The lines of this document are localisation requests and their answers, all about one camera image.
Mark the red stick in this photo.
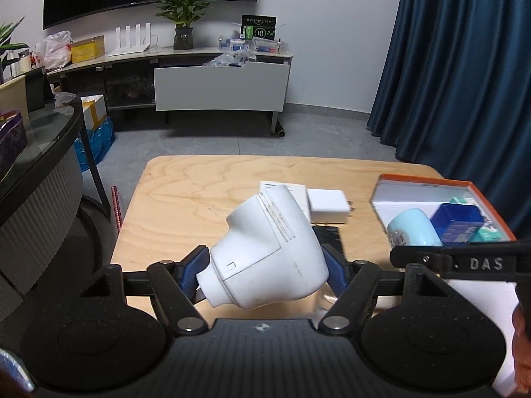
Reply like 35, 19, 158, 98
111, 185, 124, 235

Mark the white folding table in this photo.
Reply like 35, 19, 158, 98
153, 60, 291, 135

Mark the blue box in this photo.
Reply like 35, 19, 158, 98
430, 202, 484, 244

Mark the person's right hand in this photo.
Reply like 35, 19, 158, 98
511, 304, 531, 396

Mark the light blue cup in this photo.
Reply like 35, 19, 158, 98
387, 208, 444, 251

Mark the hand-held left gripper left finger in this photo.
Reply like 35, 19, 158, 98
81, 245, 212, 337

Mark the flat black card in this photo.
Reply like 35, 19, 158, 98
311, 225, 347, 258

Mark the potted green plant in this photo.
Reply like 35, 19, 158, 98
155, 0, 225, 51

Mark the white box yellow tape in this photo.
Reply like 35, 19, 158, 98
81, 95, 108, 130

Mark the white plastic bag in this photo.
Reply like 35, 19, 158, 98
34, 30, 73, 70

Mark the leafy green plant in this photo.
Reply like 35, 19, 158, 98
0, 17, 31, 84

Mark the small white charger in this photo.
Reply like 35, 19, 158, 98
306, 188, 354, 225

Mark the blue bag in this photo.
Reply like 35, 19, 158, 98
75, 118, 116, 172

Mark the white router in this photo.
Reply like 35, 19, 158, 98
109, 25, 150, 57

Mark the clear plastic wrapping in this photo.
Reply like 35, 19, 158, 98
202, 52, 258, 68

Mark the long tv cabinet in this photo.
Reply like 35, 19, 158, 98
45, 45, 293, 113

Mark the white plastic device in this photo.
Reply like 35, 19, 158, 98
195, 184, 330, 311

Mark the white paper carton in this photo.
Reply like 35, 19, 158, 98
258, 180, 310, 221

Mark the purple tin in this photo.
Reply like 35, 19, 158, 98
0, 110, 29, 183

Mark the black box green label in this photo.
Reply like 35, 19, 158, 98
241, 14, 277, 41

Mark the blue curtain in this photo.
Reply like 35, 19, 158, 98
366, 0, 531, 227

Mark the row of clear plastic boxes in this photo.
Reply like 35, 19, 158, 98
218, 35, 287, 54

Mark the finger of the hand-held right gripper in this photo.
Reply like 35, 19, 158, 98
389, 240, 531, 285

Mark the dark curved desk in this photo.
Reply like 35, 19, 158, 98
0, 95, 105, 324

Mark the orange rimmed white box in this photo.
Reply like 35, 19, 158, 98
370, 173, 524, 398

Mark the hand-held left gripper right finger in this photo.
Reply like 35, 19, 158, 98
317, 244, 447, 337

